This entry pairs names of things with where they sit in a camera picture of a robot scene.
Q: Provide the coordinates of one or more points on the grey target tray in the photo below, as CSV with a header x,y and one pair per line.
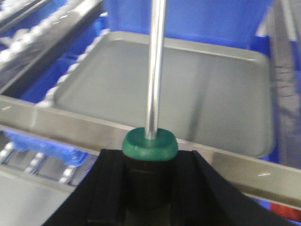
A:
x,y
211,95

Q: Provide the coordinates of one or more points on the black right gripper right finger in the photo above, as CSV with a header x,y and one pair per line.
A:
x,y
202,197

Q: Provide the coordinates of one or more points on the green black screwdriver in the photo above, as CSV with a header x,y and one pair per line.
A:
x,y
149,151

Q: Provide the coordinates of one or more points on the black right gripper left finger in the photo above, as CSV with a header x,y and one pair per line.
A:
x,y
99,199

